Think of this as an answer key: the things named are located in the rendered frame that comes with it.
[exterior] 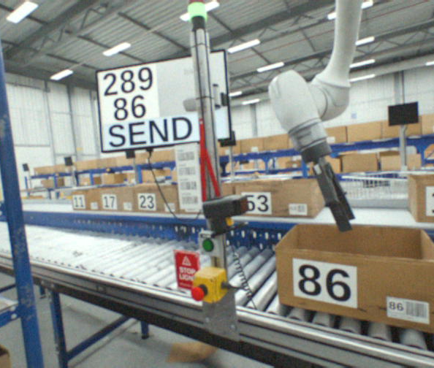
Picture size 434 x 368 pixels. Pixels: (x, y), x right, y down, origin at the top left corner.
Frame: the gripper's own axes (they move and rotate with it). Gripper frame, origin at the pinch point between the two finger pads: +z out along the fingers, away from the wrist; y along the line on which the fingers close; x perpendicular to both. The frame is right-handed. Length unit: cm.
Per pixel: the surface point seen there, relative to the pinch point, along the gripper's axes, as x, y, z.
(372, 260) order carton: 1.8, 0.9, 11.6
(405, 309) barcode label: 3.8, 0.8, 24.2
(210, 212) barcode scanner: -26.9, 16.7, -14.2
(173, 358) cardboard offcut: -133, -39, 59
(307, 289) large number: -16.6, 1.5, 15.6
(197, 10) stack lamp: -11, 10, -66
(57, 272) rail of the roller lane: -129, 10, -16
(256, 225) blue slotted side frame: -47, -44, -1
